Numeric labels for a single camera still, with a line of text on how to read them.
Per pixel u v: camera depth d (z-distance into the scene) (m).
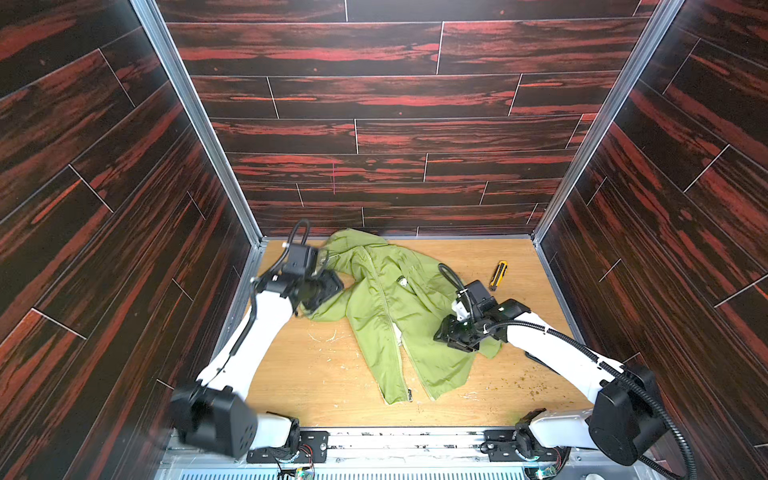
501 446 0.73
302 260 0.61
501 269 1.08
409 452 0.75
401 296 1.01
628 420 0.41
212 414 0.40
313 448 0.73
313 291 0.66
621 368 0.44
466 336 0.70
